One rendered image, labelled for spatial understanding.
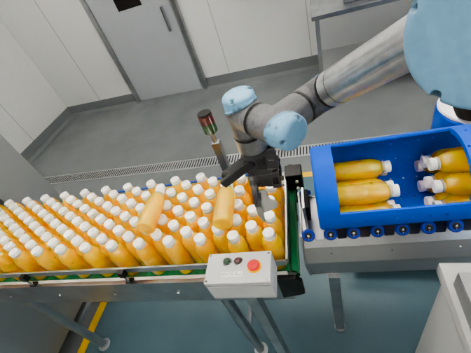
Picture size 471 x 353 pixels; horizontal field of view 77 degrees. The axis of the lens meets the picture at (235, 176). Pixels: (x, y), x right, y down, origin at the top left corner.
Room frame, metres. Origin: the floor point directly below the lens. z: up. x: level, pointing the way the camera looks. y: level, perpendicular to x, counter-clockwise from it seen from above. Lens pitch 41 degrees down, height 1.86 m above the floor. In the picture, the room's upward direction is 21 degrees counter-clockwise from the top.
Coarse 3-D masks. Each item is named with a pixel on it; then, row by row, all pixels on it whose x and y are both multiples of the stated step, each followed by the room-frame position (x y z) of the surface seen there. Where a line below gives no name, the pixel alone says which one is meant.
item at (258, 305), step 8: (256, 304) 0.48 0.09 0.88; (264, 304) 0.50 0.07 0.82; (256, 312) 0.48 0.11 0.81; (264, 312) 0.47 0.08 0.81; (264, 320) 0.48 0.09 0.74; (272, 320) 0.50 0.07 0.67; (264, 328) 0.48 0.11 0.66; (272, 328) 0.47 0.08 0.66; (272, 336) 0.48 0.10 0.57; (280, 336) 0.50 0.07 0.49; (280, 344) 0.47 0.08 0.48; (280, 352) 0.48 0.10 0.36; (288, 352) 0.49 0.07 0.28
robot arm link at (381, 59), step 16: (384, 32) 0.41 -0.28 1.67; (400, 32) 0.37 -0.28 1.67; (368, 48) 0.42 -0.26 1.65; (384, 48) 0.39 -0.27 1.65; (400, 48) 0.36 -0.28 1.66; (336, 64) 0.48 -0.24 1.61; (352, 64) 0.44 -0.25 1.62; (368, 64) 0.41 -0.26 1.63; (384, 64) 0.38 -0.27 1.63; (400, 64) 0.36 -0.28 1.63; (320, 80) 0.50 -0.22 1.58; (336, 80) 0.46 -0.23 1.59; (352, 80) 0.43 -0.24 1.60; (368, 80) 0.41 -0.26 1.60; (384, 80) 0.39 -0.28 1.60; (304, 96) 0.51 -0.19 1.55; (320, 96) 0.49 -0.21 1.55; (336, 96) 0.46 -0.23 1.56; (352, 96) 0.44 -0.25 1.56; (320, 112) 0.50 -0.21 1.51
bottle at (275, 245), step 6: (276, 234) 0.59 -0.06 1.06; (264, 240) 0.58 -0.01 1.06; (270, 240) 0.56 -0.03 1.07; (276, 240) 0.56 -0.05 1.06; (264, 246) 0.57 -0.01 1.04; (270, 246) 0.56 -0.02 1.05; (276, 246) 0.55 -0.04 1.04; (282, 246) 0.57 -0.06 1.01; (276, 252) 0.55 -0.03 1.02; (282, 252) 0.56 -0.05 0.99; (276, 258) 0.55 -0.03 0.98; (282, 258) 0.55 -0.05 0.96
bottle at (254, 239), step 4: (260, 228) 0.63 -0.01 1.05; (248, 232) 0.63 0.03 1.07; (252, 232) 0.62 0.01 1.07; (256, 232) 0.62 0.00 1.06; (260, 232) 0.62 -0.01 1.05; (248, 236) 0.62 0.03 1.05; (252, 236) 0.61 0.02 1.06; (256, 236) 0.61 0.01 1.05; (260, 236) 0.61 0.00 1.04; (248, 240) 0.62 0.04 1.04; (252, 240) 0.61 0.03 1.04; (256, 240) 0.61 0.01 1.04; (260, 240) 0.61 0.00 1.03; (252, 244) 0.61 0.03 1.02; (256, 244) 0.60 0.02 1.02; (260, 244) 0.60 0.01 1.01; (252, 248) 0.61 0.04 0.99; (256, 248) 0.61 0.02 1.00; (260, 248) 0.60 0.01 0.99
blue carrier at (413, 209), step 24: (336, 144) 0.71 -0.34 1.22; (360, 144) 0.73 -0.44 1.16; (384, 144) 0.71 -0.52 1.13; (408, 144) 0.69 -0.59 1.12; (432, 144) 0.66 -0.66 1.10; (456, 144) 0.64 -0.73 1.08; (312, 168) 0.64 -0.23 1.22; (408, 168) 0.67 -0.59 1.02; (336, 192) 0.56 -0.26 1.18; (408, 192) 0.61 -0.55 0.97; (336, 216) 0.53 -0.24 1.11; (360, 216) 0.50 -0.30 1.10; (384, 216) 0.48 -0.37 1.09; (408, 216) 0.46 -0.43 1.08; (432, 216) 0.44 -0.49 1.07; (456, 216) 0.42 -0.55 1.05
